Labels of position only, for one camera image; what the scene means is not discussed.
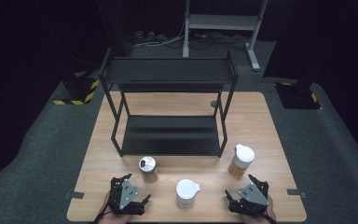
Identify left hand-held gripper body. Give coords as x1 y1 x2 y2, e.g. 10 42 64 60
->
106 175 147 217

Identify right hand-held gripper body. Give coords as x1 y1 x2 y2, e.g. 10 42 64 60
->
227 181 271 217

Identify white cup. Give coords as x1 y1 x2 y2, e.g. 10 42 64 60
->
174 178 201 210

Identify black metal two-tier rack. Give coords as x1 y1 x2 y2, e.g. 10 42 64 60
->
98 48 240 159

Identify person's right hand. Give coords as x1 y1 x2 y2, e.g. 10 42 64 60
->
240 194 278 224

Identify person's left hand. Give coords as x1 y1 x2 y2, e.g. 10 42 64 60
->
98 191 135 224

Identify white-lidded jar orange contents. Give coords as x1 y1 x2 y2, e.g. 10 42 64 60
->
227 143 256 178

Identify grey tape strip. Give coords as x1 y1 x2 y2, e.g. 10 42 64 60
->
63 190 86 201
286 188 309 200

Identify black base yellow-striped edge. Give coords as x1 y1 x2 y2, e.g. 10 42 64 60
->
274 80 322 111
52 72 101 106

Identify dark power strip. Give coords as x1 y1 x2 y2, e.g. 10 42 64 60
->
132 30 170 45

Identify right hand-held gripper cable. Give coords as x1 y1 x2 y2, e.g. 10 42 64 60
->
259 210 278 224

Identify hand-held gripper cable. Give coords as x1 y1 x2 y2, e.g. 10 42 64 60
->
259 210 278 224
92 199 111 224

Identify left hand-held gripper cable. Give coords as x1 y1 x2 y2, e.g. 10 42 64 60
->
92 199 111 224

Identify bundle of floor cables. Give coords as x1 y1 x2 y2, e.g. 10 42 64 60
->
131 18 250 51

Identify grey metal stand frame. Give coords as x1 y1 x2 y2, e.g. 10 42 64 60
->
182 0 269 72

